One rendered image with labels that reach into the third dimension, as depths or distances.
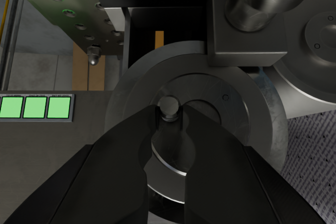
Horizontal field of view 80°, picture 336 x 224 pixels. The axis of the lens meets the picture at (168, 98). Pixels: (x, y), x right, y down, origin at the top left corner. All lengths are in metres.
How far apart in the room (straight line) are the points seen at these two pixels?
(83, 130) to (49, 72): 2.99
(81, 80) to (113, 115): 2.54
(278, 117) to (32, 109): 0.54
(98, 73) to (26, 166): 2.09
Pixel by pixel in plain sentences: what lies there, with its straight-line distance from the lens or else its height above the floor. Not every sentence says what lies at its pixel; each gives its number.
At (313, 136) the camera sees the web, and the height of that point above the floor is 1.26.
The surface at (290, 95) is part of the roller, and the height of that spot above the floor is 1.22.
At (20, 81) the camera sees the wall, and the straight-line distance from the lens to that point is 3.62.
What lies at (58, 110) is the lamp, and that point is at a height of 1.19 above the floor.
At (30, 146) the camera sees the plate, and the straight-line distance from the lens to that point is 0.60.
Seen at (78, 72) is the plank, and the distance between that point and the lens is 2.72.
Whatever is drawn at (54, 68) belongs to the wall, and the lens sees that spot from 3.50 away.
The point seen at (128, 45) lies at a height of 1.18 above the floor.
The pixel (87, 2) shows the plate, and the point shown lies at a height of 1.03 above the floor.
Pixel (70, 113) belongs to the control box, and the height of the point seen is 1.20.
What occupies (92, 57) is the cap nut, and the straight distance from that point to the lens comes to 0.55.
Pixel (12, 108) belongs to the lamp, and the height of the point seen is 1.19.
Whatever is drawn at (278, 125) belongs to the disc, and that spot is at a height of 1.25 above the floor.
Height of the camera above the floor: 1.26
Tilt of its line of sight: 12 degrees down
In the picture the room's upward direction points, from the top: 179 degrees counter-clockwise
